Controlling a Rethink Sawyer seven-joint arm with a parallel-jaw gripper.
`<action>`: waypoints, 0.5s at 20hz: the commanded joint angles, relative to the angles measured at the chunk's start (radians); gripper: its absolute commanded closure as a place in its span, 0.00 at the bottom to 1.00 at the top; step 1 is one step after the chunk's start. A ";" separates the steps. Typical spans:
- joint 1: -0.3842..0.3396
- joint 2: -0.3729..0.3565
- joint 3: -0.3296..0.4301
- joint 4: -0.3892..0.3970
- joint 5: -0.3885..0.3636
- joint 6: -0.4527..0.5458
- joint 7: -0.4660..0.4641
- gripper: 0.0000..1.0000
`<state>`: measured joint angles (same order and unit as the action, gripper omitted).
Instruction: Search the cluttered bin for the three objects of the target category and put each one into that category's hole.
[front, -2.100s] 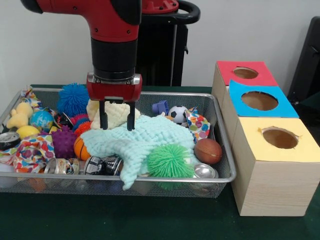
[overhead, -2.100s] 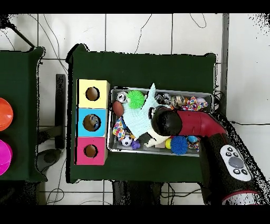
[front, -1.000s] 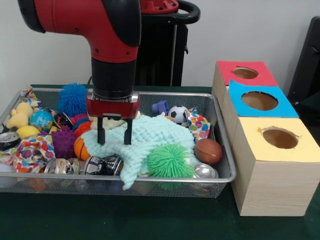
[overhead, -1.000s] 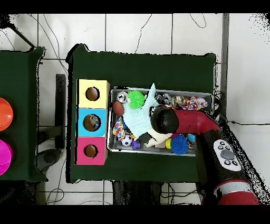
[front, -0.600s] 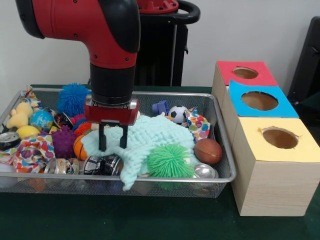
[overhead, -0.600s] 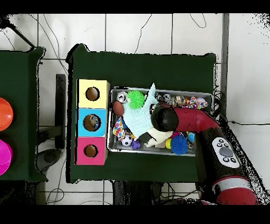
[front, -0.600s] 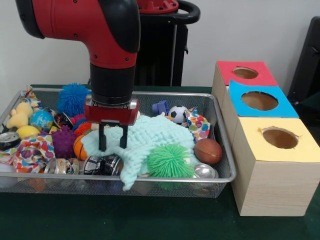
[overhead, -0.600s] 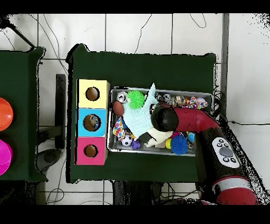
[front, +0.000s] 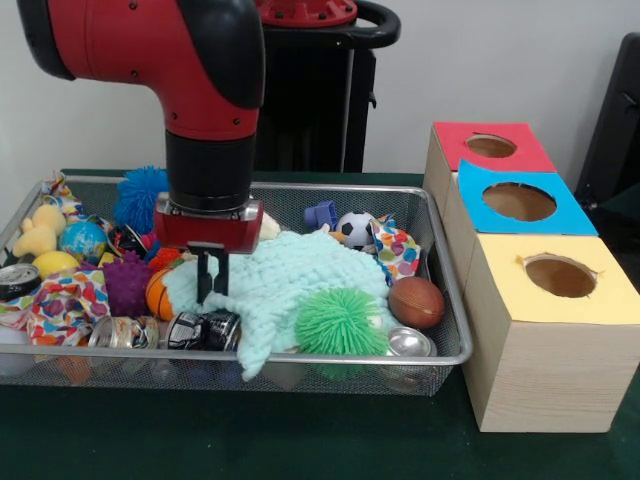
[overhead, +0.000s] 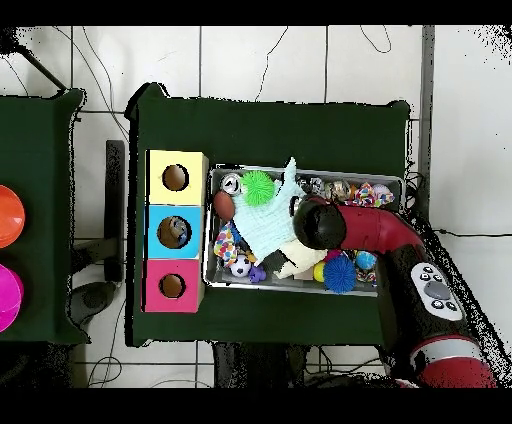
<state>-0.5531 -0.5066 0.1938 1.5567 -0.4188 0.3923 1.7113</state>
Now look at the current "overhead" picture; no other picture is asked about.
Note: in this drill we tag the blue spiky rubber ball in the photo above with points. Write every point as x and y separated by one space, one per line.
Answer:
340 274

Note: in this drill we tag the black upright panel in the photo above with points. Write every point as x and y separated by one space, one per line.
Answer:
115 200

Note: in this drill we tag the plain wooden cube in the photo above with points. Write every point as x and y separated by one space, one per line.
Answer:
304 275

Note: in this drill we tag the shallow clear mesh bin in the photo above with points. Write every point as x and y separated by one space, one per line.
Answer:
256 286

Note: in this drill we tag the globe print ball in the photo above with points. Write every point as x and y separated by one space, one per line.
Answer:
366 260

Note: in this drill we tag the plain silver can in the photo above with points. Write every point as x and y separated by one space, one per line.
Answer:
230 184

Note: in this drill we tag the small black white soccer ball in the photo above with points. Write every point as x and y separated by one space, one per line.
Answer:
240 266

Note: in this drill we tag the orange bowl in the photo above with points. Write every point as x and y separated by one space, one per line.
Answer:
10 216

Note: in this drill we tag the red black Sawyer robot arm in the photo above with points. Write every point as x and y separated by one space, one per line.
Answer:
372 230

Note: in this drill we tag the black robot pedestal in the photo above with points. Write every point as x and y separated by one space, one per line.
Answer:
260 368

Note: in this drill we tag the wooden box with three holes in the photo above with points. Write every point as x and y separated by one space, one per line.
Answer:
192 192

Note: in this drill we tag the small brown football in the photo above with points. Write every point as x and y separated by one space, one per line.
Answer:
223 206

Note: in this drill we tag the dark green tablecloth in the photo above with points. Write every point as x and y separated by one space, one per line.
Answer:
280 132
40 140

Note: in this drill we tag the black tripod pole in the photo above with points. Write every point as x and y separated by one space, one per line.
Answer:
8 42

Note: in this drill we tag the mint green knit cloth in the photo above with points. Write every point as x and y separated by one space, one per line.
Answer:
260 224

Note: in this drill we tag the colourful dotted cloth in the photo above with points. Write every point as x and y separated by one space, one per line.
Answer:
224 244

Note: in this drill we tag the cream knit cloth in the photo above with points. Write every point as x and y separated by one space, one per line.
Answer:
300 256

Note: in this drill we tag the green spiky rubber ball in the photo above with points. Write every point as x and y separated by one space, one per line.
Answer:
257 187

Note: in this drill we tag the pink bowl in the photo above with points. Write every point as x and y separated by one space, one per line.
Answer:
10 298

